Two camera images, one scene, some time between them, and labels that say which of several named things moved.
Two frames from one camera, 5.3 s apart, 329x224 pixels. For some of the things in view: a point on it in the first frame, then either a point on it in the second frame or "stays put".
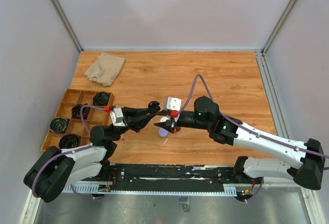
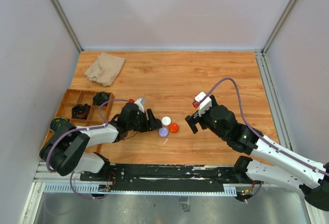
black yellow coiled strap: [58, 125] stays put
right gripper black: [169, 125] -> [192, 121]
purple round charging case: [162, 132] stays put
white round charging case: [164, 119] stays put
